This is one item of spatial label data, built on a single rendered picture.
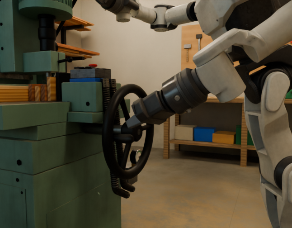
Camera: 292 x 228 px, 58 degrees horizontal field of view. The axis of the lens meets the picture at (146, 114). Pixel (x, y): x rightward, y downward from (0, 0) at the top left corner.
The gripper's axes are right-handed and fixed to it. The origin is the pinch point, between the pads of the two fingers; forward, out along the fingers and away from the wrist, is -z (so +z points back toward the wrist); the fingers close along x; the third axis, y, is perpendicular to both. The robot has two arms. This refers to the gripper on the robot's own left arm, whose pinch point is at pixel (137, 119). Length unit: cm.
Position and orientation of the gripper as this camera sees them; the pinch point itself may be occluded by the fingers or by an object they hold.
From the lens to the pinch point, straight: 67.1
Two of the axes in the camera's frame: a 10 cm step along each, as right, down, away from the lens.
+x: 5.2, 1.0, 8.5
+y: -3.5, -8.8, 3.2
